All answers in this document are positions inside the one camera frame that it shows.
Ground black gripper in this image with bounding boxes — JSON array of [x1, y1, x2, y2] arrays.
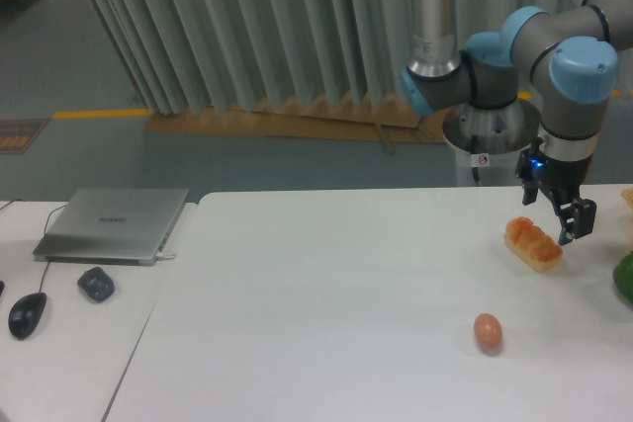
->
[[515, 138, 595, 245]]

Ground golden bread loaf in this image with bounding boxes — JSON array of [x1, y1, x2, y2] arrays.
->
[[504, 216, 563, 273]]

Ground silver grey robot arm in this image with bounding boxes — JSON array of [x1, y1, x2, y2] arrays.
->
[[401, 0, 632, 244]]

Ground wicker basket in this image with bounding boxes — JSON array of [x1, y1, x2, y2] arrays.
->
[[621, 188, 633, 208]]

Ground green bell pepper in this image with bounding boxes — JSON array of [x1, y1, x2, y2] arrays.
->
[[612, 253, 633, 303]]

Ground brown egg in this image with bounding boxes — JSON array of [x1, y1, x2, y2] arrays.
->
[[473, 313, 503, 355]]

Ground flat brown cardboard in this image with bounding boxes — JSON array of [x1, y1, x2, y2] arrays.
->
[[144, 108, 446, 154]]

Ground white usb plug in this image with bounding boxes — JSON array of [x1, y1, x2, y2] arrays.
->
[[155, 253, 177, 261]]

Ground grey pleated curtain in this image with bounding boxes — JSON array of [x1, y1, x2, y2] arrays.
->
[[63, 0, 580, 115]]

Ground small black controller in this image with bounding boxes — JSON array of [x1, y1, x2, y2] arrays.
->
[[77, 267, 116, 303]]

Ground silver laptop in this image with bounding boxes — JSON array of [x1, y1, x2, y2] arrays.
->
[[33, 188, 188, 265]]

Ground black computer mouse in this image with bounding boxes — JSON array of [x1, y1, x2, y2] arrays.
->
[[8, 292, 47, 340]]

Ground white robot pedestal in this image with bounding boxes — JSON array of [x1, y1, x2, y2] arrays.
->
[[442, 99, 540, 187]]

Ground black mouse cable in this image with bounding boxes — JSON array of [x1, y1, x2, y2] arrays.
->
[[0, 199, 70, 295]]

